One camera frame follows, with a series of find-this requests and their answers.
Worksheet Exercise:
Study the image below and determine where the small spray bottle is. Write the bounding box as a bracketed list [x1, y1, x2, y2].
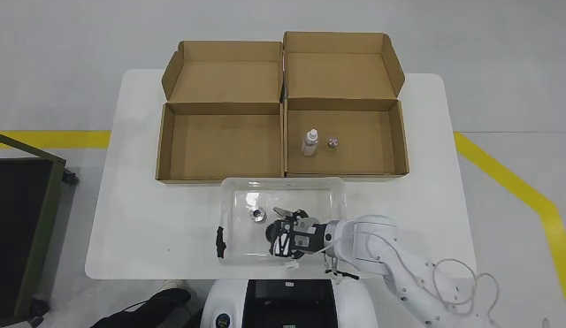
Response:
[301, 128, 319, 157]

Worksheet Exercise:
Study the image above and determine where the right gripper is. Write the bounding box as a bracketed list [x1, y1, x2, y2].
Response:
[264, 206, 340, 260]

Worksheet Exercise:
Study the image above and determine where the deep clear plastic tray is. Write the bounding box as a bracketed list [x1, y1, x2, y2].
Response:
[218, 176, 348, 267]

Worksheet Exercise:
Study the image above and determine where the shallow cardboard box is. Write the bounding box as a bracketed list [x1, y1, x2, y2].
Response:
[155, 40, 285, 185]
[281, 30, 410, 182]

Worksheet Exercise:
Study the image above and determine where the black plastic piece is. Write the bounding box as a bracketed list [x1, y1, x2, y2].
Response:
[215, 225, 228, 260]

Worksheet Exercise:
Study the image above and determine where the robot body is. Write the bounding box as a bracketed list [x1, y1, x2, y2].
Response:
[200, 278, 379, 328]

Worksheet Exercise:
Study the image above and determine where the person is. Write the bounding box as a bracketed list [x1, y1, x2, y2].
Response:
[90, 279, 193, 328]

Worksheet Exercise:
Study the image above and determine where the dark green cart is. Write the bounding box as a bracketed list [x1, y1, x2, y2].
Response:
[0, 133, 80, 328]

